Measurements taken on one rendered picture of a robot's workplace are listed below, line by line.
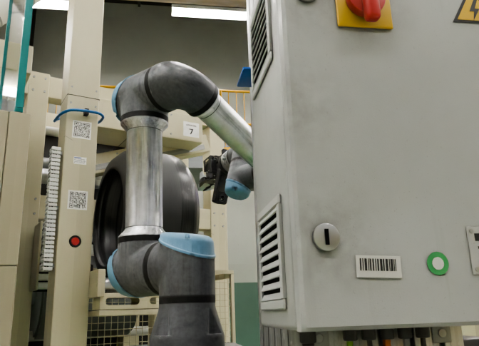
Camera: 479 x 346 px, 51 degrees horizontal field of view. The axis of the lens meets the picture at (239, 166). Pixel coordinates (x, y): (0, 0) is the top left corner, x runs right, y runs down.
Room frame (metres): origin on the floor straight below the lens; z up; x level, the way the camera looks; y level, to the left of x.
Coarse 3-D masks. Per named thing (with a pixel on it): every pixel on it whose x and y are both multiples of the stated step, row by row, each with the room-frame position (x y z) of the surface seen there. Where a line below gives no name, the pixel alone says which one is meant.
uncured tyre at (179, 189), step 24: (120, 168) 1.93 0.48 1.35; (168, 168) 1.93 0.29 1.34; (120, 192) 2.29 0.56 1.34; (168, 192) 1.88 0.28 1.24; (192, 192) 1.94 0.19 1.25; (96, 216) 2.22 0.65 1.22; (120, 216) 2.34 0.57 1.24; (168, 216) 1.88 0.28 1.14; (192, 216) 1.94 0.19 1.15; (96, 240) 2.21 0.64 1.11; (96, 264) 2.18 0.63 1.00
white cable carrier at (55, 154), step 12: (60, 156) 1.87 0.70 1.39; (48, 168) 1.89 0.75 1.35; (48, 180) 1.86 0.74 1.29; (48, 192) 1.85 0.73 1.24; (48, 204) 1.85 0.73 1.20; (48, 216) 1.85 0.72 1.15; (48, 228) 1.85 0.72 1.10; (48, 240) 1.86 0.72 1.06; (48, 252) 1.86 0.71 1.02; (48, 264) 1.86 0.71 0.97
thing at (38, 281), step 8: (40, 224) 2.20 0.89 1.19; (40, 232) 2.20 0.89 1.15; (40, 240) 2.20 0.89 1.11; (40, 248) 2.20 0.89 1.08; (32, 256) 2.32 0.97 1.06; (40, 256) 2.33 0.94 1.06; (32, 264) 2.30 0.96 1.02; (40, 264) 2.33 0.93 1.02; (32, 272) 2.29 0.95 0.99; (40, 272) 2.34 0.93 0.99; (32, 280) 2.27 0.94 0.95; (40, 280) 2.23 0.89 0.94; (32, 288) 2.26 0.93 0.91; (40, 288) 2.22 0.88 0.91
